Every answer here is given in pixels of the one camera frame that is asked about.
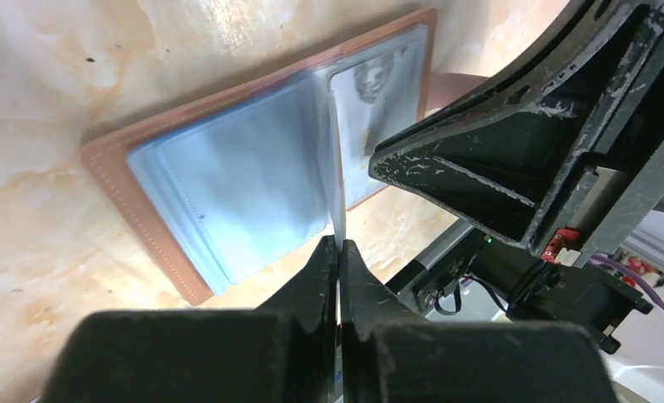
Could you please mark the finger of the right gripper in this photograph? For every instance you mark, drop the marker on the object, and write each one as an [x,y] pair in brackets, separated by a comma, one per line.
[589,156]
[580,32]

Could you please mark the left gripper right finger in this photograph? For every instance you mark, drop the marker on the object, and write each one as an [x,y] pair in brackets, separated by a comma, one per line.
[391,354]

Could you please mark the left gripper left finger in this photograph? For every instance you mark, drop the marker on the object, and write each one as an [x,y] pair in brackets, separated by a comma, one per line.
[280,351]

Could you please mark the brown leather card holder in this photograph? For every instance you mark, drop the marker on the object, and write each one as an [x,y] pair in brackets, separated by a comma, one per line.
[221,187]

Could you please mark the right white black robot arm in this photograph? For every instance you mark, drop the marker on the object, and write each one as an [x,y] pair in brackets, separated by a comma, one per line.
[563,283]

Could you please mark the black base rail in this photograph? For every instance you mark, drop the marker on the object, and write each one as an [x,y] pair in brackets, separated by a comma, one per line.
[431,284]

